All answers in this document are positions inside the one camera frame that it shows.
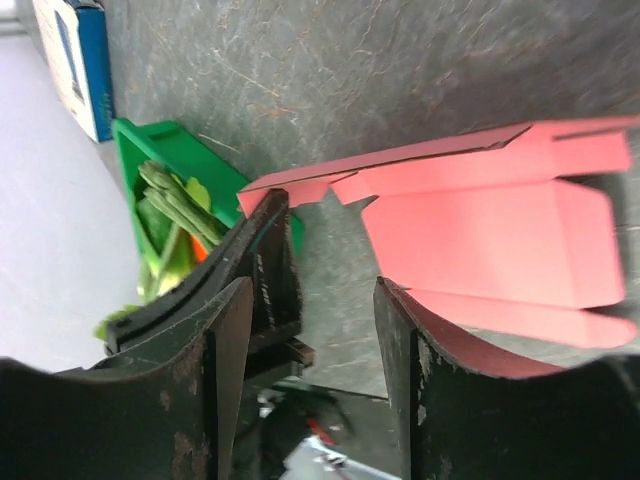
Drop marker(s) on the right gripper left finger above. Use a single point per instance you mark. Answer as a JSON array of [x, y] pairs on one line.
[[165, 409]]

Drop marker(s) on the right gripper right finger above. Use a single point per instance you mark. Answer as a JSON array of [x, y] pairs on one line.
[[464, 408]]

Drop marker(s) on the pink paper box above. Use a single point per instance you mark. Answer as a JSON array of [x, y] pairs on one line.
[[493, 232]]

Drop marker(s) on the blue white razor box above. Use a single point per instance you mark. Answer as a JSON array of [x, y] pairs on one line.
[[75, 41]]

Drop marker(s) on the orange toy carrot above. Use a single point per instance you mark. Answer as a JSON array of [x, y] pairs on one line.
[[199, 251]]

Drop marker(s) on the green plastic basket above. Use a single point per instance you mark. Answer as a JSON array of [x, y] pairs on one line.
[[210, 181]]

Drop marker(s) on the green toy leek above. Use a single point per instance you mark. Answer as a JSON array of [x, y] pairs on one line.
[[166, 259]]

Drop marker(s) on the green bean bundle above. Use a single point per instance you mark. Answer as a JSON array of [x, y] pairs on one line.
[[167, 195]]

